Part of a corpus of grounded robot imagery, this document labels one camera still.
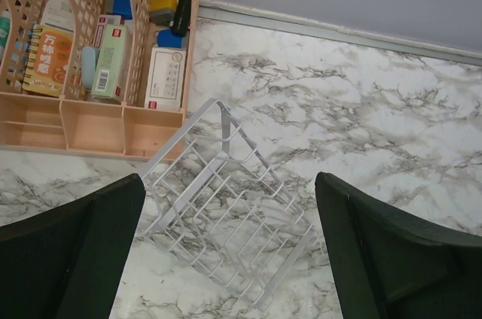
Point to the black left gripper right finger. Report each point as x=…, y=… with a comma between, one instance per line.
x=388, y=263

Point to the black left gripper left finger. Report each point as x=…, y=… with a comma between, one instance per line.
x=67, y=262

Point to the peach plastic desk organizer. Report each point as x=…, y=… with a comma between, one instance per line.
x=69, y=122

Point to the green stationery box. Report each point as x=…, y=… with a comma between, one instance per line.
x=112, y=66

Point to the orange spiral notebook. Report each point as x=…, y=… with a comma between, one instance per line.
x=47, y=62

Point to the white cardboard box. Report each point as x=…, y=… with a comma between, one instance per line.
x=165, y=79

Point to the blue grey eraser block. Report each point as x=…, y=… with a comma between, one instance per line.
x=119, y=7

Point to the black yellow highlighter marker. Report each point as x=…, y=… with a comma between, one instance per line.
x=182, y=18

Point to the yellow grey stamp block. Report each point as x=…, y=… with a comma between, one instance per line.
x=162, y=12

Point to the white wire dish rack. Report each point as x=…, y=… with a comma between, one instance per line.
x=216, y=203

